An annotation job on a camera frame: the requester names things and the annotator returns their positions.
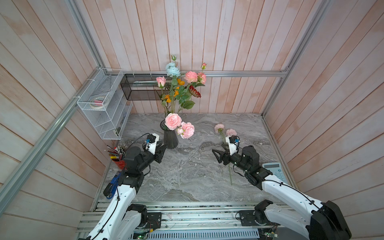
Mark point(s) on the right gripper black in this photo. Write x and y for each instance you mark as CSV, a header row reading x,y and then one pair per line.
x,y
223,155

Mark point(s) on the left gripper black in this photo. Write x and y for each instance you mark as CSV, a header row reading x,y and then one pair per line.
x,y
159,153

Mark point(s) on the pink peony stem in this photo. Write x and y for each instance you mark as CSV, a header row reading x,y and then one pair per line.
x,y
174,123
220,129

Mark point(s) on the pink rose bud stem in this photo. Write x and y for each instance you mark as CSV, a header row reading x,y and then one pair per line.
x,y
165,98

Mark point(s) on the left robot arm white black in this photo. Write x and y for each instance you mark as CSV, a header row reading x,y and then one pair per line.
x,y
122,217

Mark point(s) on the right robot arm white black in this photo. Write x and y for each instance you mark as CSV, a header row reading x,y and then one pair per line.
x,y
309,217

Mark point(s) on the dark glass vase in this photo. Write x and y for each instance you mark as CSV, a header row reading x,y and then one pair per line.
x,y
170,136

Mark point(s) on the mixed bouquet remaining flowers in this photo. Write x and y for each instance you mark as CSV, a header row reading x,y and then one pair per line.
x,y
183,87

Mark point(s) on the red pen cup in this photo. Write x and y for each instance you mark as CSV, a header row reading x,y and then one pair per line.
x,y
117,155

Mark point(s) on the light blue calculator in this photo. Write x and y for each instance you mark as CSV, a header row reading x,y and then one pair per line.
x,y
276,169

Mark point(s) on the blue stapler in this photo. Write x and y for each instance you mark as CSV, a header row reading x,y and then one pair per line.
x,y
111,187

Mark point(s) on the tape roll on shelf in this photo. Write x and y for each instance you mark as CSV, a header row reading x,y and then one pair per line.
x,y
99,103

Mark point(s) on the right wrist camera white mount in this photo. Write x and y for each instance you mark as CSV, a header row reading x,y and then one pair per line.
x,y
232,144

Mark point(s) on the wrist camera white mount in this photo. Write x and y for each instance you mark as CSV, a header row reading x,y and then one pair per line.
x,y
151,143
232,144

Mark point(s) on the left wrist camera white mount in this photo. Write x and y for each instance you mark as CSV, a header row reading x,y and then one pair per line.
x,y
151,143

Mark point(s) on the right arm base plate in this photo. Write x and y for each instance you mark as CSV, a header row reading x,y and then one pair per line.
x,y
253,218

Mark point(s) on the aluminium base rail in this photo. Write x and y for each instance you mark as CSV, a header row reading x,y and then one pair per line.
x,y
182,216

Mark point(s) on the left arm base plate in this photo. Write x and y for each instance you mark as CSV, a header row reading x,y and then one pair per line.
x,y
150,220

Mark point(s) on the white wire mesh shelf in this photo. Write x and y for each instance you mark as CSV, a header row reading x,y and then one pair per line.
x,y
111,121

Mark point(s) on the black mesh wall shelf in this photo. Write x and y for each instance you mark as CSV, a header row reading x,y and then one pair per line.
x,y
142,87

